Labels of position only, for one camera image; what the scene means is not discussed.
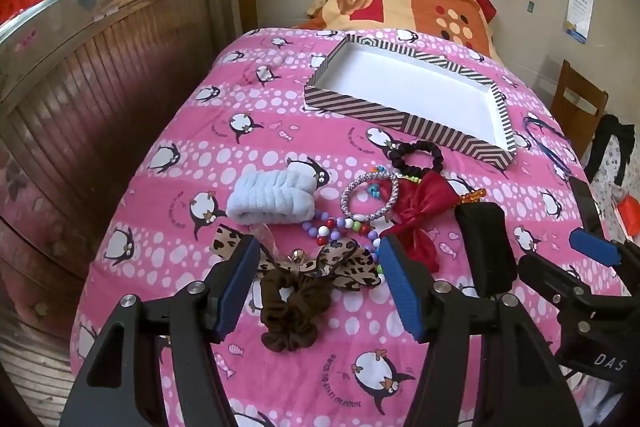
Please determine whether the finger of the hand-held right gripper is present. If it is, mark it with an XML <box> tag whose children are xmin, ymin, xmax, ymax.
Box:
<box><xmin>569</xmin><ymin>228</ymin><xmax>640</xmax><ymax>270</ymax></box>
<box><xmin>518</xmin><ymin>252</ymin><xmax>601</xmax><ymax>313</ymax></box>

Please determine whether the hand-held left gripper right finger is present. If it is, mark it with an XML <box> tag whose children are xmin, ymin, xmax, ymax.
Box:
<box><xmin>378</xmin><ymin>236</ymin><xmax>585</xmax><ymax>427</ymax></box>

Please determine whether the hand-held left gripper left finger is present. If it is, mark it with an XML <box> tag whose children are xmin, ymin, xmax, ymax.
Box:
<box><xmin>59</xmin><ymin>234</ymin><xmax>262</xmax><ymax>427</ymax></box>

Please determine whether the leopard print bow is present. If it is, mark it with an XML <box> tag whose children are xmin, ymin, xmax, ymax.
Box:
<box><xmin>210</xmin><ymin>227</ymin><xmax>383</xmax><ymax>290</ymax></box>

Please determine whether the brown scrunchie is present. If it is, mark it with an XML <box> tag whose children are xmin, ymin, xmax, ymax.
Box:
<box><xmin>259</xmin><ymin>267</ymin><xmax>333</xmax><ymax>353</ymax></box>

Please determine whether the light blue fluffy wristband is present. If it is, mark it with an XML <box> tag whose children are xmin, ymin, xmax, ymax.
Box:
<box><xmin>226</xmin><ymin>169</ymin><xmax>317</xmax><ymax>225</ymax></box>

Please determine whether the purple white bead bracelet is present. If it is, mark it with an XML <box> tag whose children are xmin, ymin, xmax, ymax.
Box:
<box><xmin>300</xmin><ymin>214</ymin><xmax>386</xmax><ymax>273</ymax></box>

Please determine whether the turquoise orange bead bracelet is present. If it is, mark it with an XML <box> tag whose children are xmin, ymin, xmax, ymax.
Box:
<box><xmin>367</xmin><ymin>164</ymin><xmax>388</xmax><ymax>200</ymax></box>

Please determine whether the silver beaded bracelet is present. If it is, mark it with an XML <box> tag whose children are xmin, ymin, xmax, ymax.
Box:
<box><xmin>340</xmin><ymin>172</ymin><xmax>401</xmax><ymax>222</ymax></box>

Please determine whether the black scrunchie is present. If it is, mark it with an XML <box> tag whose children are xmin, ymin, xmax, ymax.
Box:
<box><xmin>389</xmin><ymin>141</ymin><xmax>445</xmax><ymax>178</ymax></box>

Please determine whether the striped cardboard box tray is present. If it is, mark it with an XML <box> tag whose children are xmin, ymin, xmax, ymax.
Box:
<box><xmin>303</xmin><ymin>34</ymin><xmax>518</xmax><ymax>168</ymax></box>

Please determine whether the dark flat rectangular object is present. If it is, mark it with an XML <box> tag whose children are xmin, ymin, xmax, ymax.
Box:
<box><xmin>569</xmin><ymin>177</ymin><xmax>603</xmax><ymax>235</ymax></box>

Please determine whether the red packet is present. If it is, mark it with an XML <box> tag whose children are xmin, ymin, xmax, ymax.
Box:
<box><xmin>617</xmin><ymin>197</ymin><xmax>640</xmax><ymax>235</ymax></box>

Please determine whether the grey spotted cloth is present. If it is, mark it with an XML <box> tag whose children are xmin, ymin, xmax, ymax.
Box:
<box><xmin>590</xmin><ymin>142</ymin><xmax>640</xmax><ymax>228</ymax></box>

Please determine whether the red satin bow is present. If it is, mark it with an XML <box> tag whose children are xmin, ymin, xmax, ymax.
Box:
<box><xmin>380</xmin><ymin>172</ymin><xmax>463</xmax><ymax>273</ymax></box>

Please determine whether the black garment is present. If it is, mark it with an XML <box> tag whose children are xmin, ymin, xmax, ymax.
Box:
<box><xmin>582</xmin><ymin>113</ymin><xmax>636</xmax><ymax>188</ymax></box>

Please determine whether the pink penguin print blanket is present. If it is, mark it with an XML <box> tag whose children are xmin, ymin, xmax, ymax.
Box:
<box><xmin>70</xmin><ymin>27</ymin><xmax>631</xmax><ymax>427</ymax></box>

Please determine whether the wooden chair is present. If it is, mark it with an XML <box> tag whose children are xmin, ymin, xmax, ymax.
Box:
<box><xmin>550</xmin><ymin>59</ymin><xmax>610</xmax><ymax>158</ymax></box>

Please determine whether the blue cord necklace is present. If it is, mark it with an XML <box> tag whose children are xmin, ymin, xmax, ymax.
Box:
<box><xmin>522</xmin><ymin>116</ymin><xmax>573</xmax><ymax>180</ymax></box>

